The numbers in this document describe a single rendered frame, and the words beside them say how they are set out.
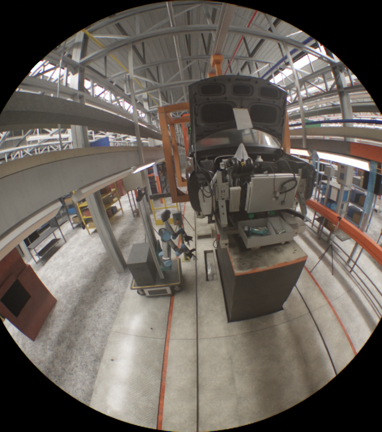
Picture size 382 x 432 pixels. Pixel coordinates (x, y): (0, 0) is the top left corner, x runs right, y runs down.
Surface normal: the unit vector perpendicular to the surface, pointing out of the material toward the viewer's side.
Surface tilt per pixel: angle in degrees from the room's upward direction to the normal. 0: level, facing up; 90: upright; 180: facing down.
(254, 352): 0
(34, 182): 90
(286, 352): 0
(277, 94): 119
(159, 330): 0
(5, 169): 90
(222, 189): 90
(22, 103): 90
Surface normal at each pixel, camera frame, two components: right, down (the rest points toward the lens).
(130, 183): -0.01, 0.42
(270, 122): -0.04, 0.77
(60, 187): 0.99, -0.11
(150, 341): -0.12, -0.90
